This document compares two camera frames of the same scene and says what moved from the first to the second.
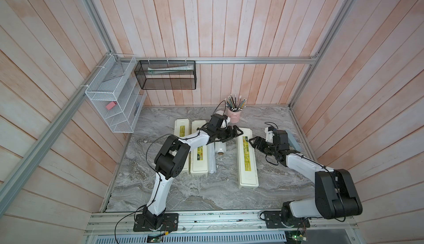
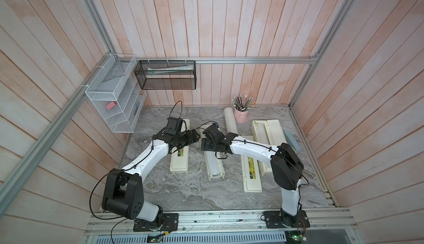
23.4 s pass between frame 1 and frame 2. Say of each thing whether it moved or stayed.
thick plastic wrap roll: moved
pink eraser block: stayed
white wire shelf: stayed
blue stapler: stayed
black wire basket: stayed
